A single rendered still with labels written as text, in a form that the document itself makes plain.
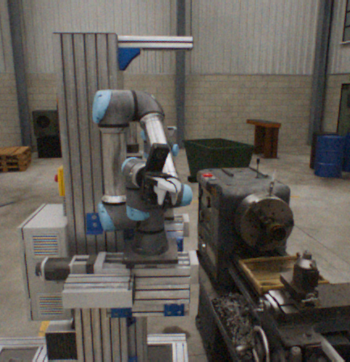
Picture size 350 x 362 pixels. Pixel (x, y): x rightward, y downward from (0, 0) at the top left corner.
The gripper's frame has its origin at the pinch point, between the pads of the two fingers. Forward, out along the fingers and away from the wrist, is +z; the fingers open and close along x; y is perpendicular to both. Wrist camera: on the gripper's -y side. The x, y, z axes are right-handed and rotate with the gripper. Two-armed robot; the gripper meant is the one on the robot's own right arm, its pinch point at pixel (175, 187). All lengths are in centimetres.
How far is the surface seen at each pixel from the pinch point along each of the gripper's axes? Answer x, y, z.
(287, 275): -76, 46, -35
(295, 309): -69, 53, -21
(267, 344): -61, 70, -24
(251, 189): -94, 22, -94
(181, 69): -429, -151, -990
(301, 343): -64, 60, -10
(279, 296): -68, 52, -29
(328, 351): -74, 62, -6
